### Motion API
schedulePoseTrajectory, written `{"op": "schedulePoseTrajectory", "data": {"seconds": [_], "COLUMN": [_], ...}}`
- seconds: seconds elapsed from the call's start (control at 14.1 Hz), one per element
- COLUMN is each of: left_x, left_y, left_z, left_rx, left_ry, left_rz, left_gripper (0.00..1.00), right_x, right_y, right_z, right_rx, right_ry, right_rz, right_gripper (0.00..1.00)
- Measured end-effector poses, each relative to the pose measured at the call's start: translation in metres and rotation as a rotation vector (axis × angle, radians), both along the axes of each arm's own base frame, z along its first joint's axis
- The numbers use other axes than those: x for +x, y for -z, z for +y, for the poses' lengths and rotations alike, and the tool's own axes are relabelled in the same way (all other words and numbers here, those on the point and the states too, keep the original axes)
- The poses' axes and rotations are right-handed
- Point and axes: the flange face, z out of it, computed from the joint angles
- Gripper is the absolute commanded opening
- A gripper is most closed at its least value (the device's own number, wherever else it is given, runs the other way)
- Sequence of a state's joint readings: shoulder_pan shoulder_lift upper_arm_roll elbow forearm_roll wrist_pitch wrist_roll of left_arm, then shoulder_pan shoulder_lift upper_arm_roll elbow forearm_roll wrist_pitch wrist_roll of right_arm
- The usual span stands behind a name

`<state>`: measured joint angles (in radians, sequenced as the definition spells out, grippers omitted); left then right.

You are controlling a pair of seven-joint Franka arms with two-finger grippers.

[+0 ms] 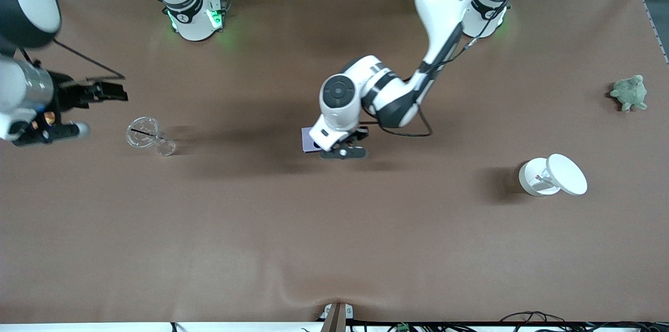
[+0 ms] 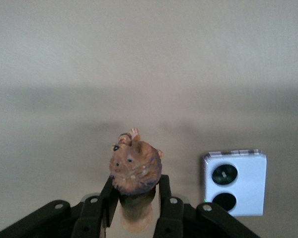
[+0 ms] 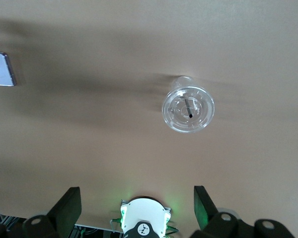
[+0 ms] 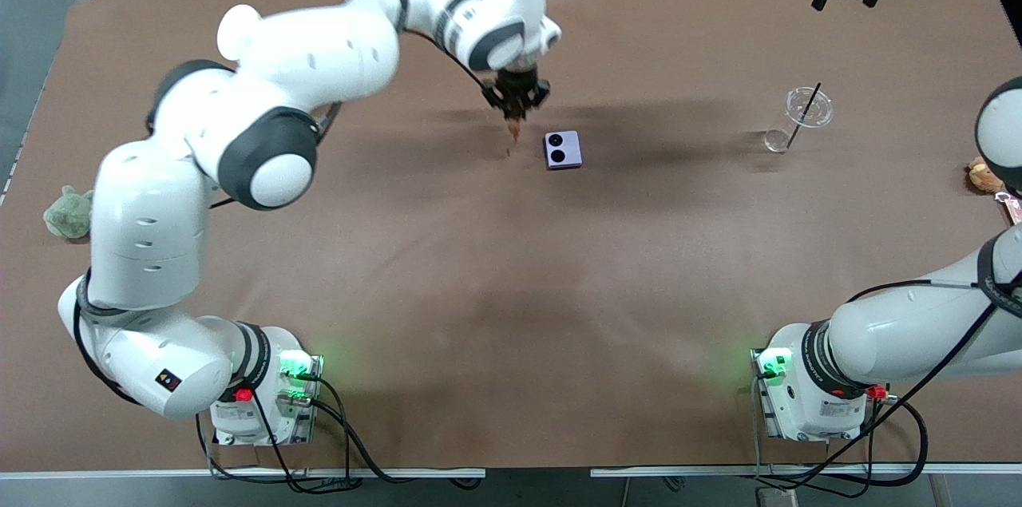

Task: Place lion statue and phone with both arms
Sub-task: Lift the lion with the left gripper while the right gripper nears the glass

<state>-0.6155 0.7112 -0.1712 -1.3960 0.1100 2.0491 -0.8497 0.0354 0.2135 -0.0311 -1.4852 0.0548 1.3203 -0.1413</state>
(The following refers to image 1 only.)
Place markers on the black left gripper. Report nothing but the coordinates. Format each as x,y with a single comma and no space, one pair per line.
358,135

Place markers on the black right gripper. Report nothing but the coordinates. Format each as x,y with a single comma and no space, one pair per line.
67,95

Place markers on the lilac flip phone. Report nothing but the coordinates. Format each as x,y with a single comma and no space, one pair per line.
308,142

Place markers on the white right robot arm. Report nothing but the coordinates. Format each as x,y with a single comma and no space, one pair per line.
191,18

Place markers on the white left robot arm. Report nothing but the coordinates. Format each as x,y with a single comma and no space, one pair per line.
444,2

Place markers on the black stick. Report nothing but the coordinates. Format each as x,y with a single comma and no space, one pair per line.
143,132

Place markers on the brown bear plush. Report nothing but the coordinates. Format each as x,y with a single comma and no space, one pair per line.
48,118

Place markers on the green terminal connector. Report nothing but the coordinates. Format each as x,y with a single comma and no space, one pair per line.
402,328

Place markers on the white round container with lid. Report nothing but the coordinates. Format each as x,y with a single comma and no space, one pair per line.
554,175

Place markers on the green turtle plush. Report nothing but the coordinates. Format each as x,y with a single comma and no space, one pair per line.
630,93

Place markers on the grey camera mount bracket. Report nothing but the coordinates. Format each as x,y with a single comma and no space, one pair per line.
336,316

